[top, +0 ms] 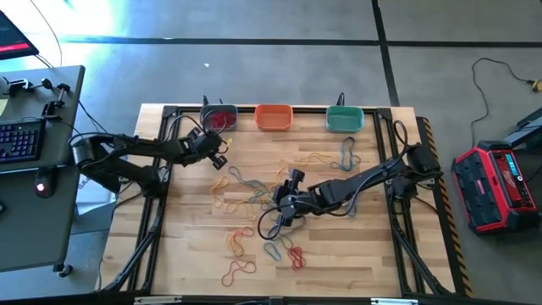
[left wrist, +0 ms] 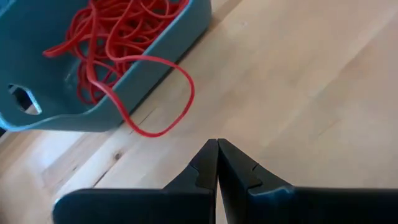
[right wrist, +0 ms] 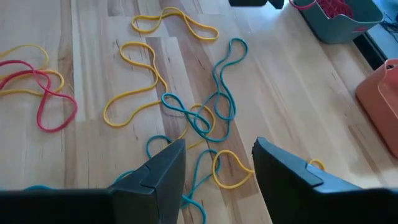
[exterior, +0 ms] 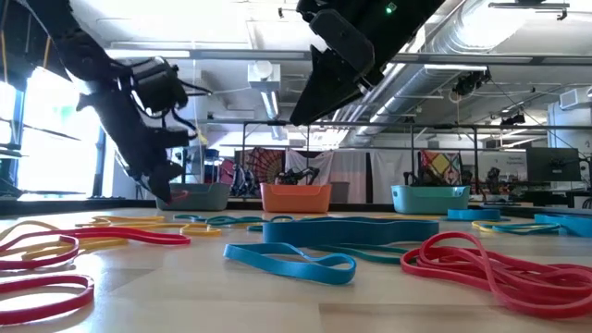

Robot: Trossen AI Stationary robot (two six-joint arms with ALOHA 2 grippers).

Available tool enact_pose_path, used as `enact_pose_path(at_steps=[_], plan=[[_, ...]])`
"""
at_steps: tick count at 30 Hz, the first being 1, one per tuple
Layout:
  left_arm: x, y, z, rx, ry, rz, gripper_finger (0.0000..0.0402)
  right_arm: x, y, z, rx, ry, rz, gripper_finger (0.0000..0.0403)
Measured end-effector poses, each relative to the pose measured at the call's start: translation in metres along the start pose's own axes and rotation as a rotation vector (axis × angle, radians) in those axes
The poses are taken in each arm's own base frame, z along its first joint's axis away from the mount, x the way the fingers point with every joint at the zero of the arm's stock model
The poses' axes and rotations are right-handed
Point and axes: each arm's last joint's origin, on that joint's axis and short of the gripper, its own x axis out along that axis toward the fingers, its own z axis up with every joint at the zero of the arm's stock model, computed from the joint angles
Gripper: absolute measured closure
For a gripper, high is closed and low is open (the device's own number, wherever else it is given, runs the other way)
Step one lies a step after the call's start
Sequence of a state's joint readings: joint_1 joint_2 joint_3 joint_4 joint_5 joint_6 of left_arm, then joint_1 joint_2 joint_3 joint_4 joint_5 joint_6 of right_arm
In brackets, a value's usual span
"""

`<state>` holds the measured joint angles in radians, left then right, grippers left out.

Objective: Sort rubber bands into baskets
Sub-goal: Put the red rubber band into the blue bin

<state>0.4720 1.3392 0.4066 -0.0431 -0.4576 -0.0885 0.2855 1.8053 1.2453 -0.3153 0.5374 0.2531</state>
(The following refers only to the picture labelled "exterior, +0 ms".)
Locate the grey metal crossbeam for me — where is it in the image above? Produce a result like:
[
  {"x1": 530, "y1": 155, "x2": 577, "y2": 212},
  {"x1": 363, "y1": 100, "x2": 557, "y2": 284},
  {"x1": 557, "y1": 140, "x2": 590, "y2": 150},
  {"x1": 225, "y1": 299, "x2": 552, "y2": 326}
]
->
[{"x1": 105, "y1": 47, "x2": 565, "y2": 66}]

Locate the colourful geometric cloth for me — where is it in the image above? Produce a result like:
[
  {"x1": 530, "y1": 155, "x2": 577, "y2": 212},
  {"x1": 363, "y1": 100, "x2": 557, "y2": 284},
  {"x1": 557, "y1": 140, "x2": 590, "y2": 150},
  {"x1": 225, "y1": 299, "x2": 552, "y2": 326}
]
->
[{"x1": 419, "y1": 150, "x2": 463, "y2": 186}]

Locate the light blue rubber band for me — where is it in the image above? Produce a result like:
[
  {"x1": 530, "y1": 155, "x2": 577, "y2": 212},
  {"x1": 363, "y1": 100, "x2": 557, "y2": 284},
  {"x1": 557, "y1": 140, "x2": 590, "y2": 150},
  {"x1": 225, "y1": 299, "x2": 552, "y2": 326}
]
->
[{"x1": 223, "y1": 242, "x2": 358, "y2": 287}]

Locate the orange plastic basket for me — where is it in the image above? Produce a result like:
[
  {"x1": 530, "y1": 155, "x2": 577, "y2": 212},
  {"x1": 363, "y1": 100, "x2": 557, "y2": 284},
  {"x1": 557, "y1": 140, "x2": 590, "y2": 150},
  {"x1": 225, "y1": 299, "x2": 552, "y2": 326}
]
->
[{"x1": 259, "y1": 182, "x2": 333, "y2": 215}]

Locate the white hanging cloth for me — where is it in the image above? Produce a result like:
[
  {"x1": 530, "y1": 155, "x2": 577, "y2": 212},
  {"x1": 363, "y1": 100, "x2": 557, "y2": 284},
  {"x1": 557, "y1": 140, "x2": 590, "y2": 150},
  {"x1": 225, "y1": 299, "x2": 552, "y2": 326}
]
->
[
  {"x1": 369, "y1": 150, "x2": 422, "y2": 204},
  {"x1": 332, "y1": 151, "x2": 370, "y2": 204},
  {"x1": 284, "y1": 150, "x2": 335, "y2": 187}
]

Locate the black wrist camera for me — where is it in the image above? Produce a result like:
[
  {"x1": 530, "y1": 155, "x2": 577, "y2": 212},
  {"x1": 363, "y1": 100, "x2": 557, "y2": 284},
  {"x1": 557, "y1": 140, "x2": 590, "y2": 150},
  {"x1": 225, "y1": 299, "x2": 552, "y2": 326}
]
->
[
  {"x1": 308, "y1": 7, "x2": 377, "y2": 80},
  {"x1": 130, "y1": 56, "x2": 190, "y2": 114}
]

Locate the teal plastic basket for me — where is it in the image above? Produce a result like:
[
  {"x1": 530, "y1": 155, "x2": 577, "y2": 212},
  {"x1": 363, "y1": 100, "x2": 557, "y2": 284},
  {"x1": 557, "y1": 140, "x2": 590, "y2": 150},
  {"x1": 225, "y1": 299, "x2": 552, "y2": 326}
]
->
[{"x1": 390, "y1": 184, "x2": 472, "y2": 216}]

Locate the dark red patterned cloth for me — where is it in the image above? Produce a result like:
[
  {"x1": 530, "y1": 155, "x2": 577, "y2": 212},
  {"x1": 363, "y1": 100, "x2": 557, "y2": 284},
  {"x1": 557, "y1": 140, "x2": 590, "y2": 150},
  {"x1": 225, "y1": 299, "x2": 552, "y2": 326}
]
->
[{"x1": 243, "y1": 147, "x2": 286, "y2": 187}]

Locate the black computer monitor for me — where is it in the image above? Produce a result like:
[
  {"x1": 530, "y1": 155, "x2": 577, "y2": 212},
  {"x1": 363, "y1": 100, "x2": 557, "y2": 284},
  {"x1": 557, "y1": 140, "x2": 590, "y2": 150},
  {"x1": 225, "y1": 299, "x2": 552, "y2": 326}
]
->
[{"x1": 525, "y1": 147, "x2": 582, "y2": 183}]

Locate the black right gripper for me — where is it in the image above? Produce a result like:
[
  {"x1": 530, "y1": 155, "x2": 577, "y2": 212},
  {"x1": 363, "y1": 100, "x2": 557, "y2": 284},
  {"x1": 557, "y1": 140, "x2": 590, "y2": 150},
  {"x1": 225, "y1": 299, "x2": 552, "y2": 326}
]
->
[{"x1": 289, "y1": 0, "x2": 448, "y2": 127}]

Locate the teal rubber band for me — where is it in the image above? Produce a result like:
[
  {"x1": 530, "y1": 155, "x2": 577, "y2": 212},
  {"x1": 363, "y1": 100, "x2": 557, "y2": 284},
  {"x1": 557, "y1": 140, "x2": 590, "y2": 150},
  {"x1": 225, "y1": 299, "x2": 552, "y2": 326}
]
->
[
  {"x1": 490, "y1": 222, "x2": 561, "y2": 236},
  {"x1": 247, "y1": 214, "x2": 300, "y2": 232},
  {"x1": 174, "y1": 213, "x2": 260, "y2": 228},
  {"x1": 307, "y1": 243, "x2": 411, "y2": 266}
]

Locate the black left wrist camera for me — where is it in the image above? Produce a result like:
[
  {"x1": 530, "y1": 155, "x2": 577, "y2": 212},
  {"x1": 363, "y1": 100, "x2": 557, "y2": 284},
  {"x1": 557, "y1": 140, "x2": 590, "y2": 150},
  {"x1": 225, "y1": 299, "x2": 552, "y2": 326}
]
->
[{"x1": 130, "y1": 56, "x2": 190, "y2": 114}]

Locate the grey bin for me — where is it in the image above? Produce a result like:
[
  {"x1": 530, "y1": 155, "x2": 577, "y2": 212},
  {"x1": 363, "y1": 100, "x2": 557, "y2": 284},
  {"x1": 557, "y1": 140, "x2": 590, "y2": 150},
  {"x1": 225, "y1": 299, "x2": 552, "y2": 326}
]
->
[{"x1": 330, "y1": 181, "x2": 352, "y2": 204}]

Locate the wide blue rubber band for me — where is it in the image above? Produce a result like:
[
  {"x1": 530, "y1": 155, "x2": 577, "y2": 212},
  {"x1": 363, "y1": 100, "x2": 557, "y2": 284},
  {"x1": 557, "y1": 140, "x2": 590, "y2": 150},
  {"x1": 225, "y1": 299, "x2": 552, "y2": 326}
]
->
[
  {"x1": 262, "y1": 216, "x2": 440, "y2": 248},
  {"x1": 447, "y1": 208, "x2": 502, "y2": 223},
  {"x1": 534, "y1": 213, "x2": 592, "y2": 239}
]

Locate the grey plastic basket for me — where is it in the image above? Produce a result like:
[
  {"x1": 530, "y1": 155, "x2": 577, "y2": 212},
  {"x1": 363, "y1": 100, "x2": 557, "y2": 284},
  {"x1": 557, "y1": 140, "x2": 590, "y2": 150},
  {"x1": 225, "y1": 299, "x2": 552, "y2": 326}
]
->
[{"x1": 155, "y1": 182, "x2": 232, "y2": 213}]

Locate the black metal rack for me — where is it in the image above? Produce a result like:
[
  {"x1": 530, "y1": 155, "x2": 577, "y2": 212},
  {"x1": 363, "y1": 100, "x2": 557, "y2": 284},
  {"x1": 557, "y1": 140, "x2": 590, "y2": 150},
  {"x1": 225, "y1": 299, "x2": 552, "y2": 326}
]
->
[{"x1": 240, "y1": 120, "x2": 592, "y2": 204}]

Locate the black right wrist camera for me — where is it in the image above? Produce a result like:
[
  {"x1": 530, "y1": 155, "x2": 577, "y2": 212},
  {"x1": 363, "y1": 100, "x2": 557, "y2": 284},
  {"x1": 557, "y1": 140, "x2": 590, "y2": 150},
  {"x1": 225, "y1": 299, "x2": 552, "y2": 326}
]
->
[{"x1": 308, "y1": 7, "x2": 377, "y2": 80}]

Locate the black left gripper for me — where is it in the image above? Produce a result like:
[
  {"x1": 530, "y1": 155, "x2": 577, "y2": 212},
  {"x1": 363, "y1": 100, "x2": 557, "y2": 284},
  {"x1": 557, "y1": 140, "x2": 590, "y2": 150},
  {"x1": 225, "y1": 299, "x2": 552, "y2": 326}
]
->
[{"x1": 75, "y1": 80, "x2": 191, "y2": 205}]

